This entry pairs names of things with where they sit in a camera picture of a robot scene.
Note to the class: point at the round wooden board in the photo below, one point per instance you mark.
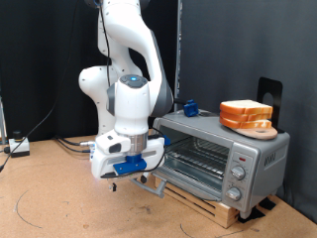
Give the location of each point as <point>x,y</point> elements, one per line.
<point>261,134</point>

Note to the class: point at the vertical metal pole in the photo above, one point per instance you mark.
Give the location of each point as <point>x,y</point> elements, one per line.
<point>178,49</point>

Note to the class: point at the emergency stop button box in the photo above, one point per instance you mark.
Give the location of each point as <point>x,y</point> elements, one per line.
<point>19,147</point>

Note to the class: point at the glass oven door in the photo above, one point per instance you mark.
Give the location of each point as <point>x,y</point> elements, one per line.
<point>155,190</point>

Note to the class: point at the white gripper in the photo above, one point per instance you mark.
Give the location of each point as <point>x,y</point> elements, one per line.
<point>102,162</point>

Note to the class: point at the silver oven knob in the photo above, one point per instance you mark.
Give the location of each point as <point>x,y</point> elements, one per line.
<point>237,173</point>
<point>233,194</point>

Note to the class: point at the black curtain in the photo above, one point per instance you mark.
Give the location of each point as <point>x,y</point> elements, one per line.
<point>33,66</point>

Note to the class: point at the silver toaster oven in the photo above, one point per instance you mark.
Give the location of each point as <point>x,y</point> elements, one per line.
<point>270,165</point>

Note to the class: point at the black tape strip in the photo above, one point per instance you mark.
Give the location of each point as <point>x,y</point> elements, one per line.
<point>268,203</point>

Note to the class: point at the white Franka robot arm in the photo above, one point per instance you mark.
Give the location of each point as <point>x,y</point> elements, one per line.
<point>132,105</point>

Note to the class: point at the metal stand leg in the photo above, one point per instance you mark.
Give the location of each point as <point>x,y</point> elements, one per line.
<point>2,122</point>

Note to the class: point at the black metal bookend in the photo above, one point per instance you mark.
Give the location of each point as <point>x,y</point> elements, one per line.
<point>264,86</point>

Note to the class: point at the grey curtain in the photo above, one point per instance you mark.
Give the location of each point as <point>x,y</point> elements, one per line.
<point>231,43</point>

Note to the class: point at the wooden slatted base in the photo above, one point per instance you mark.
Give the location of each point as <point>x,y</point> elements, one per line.
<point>204,206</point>

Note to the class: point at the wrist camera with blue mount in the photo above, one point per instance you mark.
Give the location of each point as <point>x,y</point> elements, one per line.
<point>130,165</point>

